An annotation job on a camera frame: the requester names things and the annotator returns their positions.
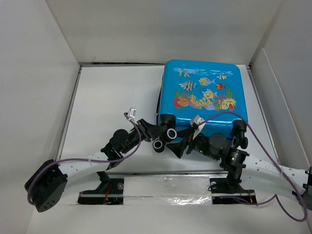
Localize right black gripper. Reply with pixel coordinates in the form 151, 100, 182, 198
166, 126, 219, 161

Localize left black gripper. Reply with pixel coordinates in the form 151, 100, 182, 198
121, 119, 166, 155

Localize blue hard-shell suitcase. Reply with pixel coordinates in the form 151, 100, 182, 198
156, 59, 248, 149

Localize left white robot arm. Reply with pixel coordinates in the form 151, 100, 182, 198
24, 119, 167, 213

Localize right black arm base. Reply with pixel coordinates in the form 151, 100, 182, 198
208, 174, 257, 205

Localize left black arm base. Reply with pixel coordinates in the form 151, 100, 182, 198
78, 171, 124, 205

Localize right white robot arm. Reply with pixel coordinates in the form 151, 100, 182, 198
167, 133, 312, 210

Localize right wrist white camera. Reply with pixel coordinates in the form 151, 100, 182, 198
190, 115, 204, 140

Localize wrist white camera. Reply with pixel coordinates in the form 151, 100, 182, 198
190, 115, 204, 140
124, 108, 137, 124

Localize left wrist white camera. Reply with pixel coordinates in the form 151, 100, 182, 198
124, 108, 137, 124

